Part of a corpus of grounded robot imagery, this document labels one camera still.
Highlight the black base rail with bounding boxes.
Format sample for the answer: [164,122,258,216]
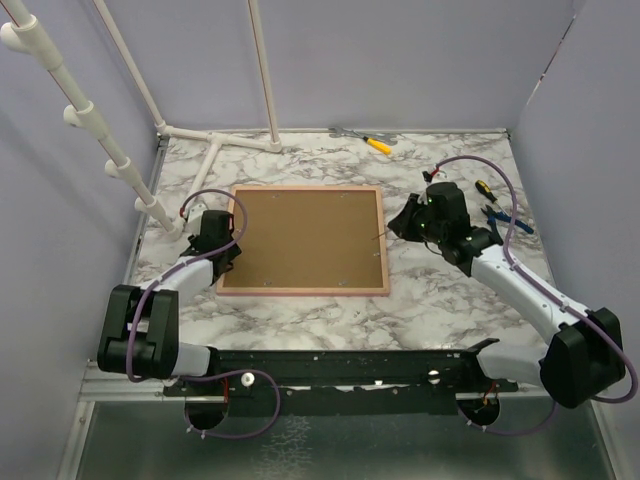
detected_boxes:
[163,347,517,417]

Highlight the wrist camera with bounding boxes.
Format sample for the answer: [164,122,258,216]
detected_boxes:
[422,168,448,185]
[182,203,208,223]

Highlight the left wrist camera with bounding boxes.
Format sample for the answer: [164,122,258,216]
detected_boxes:
[182,203,208,223]

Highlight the silver wrench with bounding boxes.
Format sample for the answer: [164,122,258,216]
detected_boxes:
[328,127,398,146]

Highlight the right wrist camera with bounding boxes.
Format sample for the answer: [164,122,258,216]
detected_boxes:
[422,168,448,185]

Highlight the yellow handled screwdriver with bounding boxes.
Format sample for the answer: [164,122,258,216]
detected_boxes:
[362,136,392,155]

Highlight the pink picture frame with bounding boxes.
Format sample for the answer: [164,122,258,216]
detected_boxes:
[216,185,390,297]

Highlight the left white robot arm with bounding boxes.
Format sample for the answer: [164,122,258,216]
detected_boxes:
[97,210,241,395]

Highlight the black yellow screwdriver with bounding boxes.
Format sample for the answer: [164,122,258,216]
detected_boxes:
[475,180,498,204]

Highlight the blue handled pliers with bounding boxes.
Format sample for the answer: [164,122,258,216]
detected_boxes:
[480,203,535,241]

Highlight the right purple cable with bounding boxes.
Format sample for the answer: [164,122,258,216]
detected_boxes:
[429,154,639,436]

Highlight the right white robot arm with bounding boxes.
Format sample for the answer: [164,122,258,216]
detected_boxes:
[388,182,626,408]

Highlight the white pvc pipe rack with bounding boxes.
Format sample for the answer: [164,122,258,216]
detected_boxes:
[1,1,282,250]

